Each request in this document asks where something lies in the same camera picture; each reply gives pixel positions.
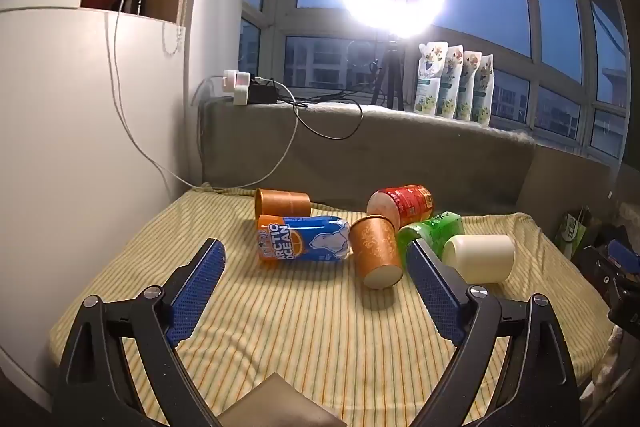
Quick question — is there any patterned orange paper cup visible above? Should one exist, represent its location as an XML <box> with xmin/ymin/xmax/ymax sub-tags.
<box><xmin>348</xmin><ymin>215</ymin><xmax>405</xmax><ymax>290</ymax></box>

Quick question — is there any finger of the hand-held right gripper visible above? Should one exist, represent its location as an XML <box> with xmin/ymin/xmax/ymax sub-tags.
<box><xmin>606</xmin><ymin>239</ymin><xmax>640</xmax><ymax>269</ymax></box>

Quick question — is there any blue drink can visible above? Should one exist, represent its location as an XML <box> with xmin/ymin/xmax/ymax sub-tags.
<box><xmin>256</xmin><ymin>214</ymin><xmax>351</xmax><ymax>264</ymax></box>

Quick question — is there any yellow striped cloth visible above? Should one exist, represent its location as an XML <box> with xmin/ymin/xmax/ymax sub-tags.
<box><xmin>47</xmin><ymin>186</ymin><xmax>617</xmax><ymax>427</ymax></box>

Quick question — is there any black power adapter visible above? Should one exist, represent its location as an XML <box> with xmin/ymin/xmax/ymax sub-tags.
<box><xmin>248</xmin><ymin>79</ymin><xmax>279</xmax><ymax>104</ymax></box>

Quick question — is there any red drink can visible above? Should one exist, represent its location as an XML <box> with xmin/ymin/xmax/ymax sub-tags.
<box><xmin>366</xmin><ymin>185</ymin><xmax>434</xmax><ymax>231</ymax></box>

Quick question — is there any plain orange paper cup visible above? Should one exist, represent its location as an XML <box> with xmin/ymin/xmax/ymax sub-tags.
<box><xmin>254</xmin><ymin>188</ymin><xmax>312</xmax><ymax>218</ymax></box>

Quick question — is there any white pink charger plug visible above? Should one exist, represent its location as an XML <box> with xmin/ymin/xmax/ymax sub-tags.
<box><xmin>223</xmin><ymin>70</ymin><xmax>251</xmax><ymax>90</ymax></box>

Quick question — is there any green paper bag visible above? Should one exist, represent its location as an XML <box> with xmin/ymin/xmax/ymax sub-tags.
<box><xmin>556</xmin><ymin>207</ymin><xmax>594</xmax><ymax>259</ymax></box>

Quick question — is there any white green refill pouch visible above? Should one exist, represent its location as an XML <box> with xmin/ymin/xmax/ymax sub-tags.
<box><xmin>436</xmin><ymin>46</ymin><xmax>469</xmax><ymax>119</ymax></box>
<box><xmin>456</xmin><ymin>51</ymin><xmax>484</xmax><ymax>122</ymax></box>
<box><xmin>472</xmin><ymin>54</ymin><xmax>496</xmax><ymax>126</ymax></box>
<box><xmin>414</xmin><ymin>42</ymin><xmax>449</xmax><ymax>116</ymax></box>

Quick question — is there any white cup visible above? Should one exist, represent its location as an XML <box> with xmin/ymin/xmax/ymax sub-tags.
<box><xmin>442</xmin><ymin>234</ymin><xmax>516</xmax><ymax>284</ymax></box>

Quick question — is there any green drink can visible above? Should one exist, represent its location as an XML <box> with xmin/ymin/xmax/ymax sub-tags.
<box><xmin>397</xmin><ymin>210</ymin><xmax>466</xmax><ymax>265</ymax></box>

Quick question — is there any long white cable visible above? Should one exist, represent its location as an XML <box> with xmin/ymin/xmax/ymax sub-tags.
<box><xmin>104</xmin><ymin>0</ymin><xmax>301</xmax><ymax>194</ymax></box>

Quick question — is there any black cable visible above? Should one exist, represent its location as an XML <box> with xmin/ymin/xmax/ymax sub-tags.
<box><xmin>270</xmin><ymin>79</ymin><xmax>367</xmax><ymax>140</ymax></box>

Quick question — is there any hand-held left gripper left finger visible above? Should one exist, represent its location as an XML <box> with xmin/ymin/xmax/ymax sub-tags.
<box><xmin>52</xmin><ymin>237</ymin><xmax>226</xmax><ymax>427</ymax></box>

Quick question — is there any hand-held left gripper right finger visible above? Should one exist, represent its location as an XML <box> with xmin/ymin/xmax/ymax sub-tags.
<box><xmin>406</xmin><ymin>239</ymin><xmax>584</xmax><ymax>427</ymax></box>

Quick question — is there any white cabinet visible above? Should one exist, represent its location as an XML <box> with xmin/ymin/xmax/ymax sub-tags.
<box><xmin>0</xmin><ymin>0</ymin><xmax>207</xmax><ymax>414</ymax></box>

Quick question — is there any black tripod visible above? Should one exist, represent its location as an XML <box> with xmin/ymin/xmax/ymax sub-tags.
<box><xmin>369</xmin><ymin>34</ymin><xmax>406</xmax><ymax>111</ymax></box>

